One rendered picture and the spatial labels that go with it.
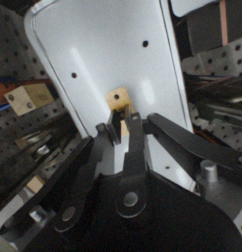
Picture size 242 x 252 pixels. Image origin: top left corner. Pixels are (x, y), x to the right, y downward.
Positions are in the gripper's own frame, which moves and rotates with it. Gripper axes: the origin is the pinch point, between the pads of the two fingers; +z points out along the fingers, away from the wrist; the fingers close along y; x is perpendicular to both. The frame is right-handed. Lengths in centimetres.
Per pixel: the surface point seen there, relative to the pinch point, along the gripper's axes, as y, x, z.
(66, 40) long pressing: -4.5, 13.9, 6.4
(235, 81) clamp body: 22.8, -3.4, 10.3
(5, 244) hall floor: -310, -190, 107
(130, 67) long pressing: 3.8, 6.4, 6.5
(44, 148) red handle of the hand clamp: -13.3, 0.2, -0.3
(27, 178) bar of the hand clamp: -13.6, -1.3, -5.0
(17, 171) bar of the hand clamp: -14.6, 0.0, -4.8
